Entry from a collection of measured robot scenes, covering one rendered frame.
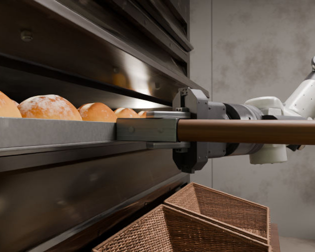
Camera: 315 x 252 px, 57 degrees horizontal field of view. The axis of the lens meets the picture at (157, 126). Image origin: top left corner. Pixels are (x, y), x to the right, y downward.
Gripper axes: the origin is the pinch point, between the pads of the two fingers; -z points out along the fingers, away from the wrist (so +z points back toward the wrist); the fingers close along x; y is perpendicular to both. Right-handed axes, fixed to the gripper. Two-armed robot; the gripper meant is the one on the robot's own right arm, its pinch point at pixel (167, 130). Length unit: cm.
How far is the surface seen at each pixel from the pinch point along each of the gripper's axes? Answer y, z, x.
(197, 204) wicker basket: 104, 105, 49
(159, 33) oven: 82, 58, -46
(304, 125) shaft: -15.1, 8.5, -0.6
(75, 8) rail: 21.8, -5.4, -23.2
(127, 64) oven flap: 42.3, 17.7, -18.9
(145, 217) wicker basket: 64, 39, 36
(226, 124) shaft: -7.9, 3.4, -0.7
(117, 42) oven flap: 30.6, 8.4, -21.0
